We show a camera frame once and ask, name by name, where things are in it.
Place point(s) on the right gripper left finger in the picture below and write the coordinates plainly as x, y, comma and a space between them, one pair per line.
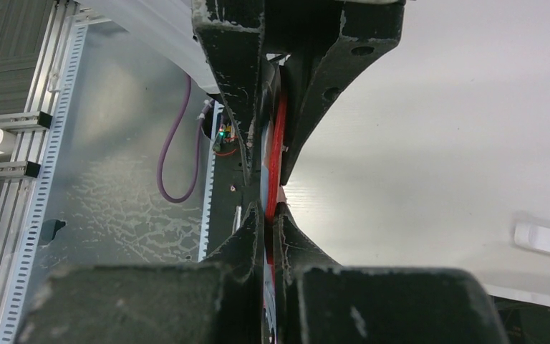
216, 300

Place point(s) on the metal pole stand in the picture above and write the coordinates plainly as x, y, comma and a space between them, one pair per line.
533, 237

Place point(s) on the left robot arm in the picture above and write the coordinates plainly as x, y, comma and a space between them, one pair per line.
166, 26

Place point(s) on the white cable comb rail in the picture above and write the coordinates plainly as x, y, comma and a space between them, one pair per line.
27, 244

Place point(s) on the red leather card holder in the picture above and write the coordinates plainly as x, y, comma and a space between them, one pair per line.
270, 185

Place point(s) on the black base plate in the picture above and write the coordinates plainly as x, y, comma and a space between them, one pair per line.
225, 204

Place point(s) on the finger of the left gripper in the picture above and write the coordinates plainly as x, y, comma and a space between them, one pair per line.
345, 38
231, 34

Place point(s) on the black VIP cards stack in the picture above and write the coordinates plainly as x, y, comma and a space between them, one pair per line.
524, 322

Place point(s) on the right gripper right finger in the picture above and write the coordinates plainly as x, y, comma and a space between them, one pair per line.
320, 301

